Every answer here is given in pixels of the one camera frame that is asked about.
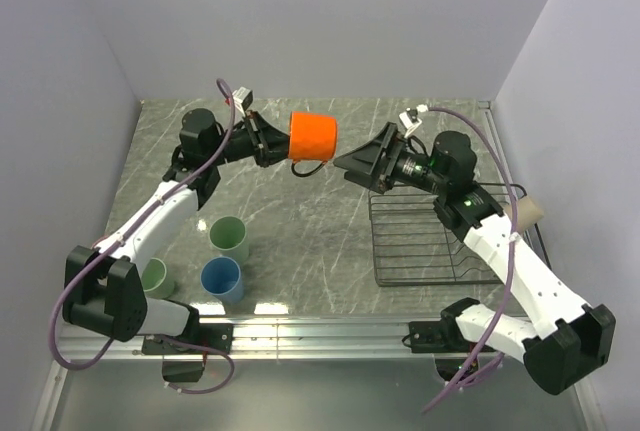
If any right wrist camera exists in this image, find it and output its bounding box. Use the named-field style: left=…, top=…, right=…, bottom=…
left=399, top=104, right=430, bottom=139

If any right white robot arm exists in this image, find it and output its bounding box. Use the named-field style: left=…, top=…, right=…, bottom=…
left=334, top=123, right=616, bottom=395

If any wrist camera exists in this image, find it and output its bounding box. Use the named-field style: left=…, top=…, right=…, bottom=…
left=232, top=86, right=254, bottom=114
left=399, top=104, right=430, bottom=139

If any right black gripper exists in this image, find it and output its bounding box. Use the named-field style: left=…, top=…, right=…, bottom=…
left=334, top=122, right=448, bottom=196

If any black wire dish rack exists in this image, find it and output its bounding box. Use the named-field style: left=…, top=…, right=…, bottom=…
left=367, top=182, right=552, bottom=288

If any beige plastic cup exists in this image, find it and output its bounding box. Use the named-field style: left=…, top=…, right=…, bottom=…
left=503, top=196, right=545, bottom=234

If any orange mug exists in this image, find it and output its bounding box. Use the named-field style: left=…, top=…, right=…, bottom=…
left=288, top=111, right=338, bottom=178

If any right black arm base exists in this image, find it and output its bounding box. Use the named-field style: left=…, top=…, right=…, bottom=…
left=401, top=321, right=475, bottom=382

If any blue plastic cup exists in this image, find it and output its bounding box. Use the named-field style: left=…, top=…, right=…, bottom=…
left=200, top=256, right=244, bottom=304

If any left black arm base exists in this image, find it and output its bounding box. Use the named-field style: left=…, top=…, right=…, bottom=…
left=141, top=323, right=235, bottom=395

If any pale green plastic cup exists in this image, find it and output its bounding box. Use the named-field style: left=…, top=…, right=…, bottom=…
left=209, top=216, right=249, bottom=264

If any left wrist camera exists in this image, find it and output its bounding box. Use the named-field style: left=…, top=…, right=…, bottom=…
left=232, top=86, right=254, bottom=114

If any aluminium mounting rail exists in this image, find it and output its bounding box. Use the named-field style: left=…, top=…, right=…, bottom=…
left=53, top=318, right=584, bottom=360

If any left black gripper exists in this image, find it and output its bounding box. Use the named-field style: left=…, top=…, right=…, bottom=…
left=207, top=109, right=306, bottom=168

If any light green plastic cup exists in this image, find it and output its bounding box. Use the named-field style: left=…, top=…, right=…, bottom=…
left=141, top=258, right=175, bottom=299

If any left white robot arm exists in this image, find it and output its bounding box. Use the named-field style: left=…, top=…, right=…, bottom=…
left=62, top=108, right=289, bottom=353

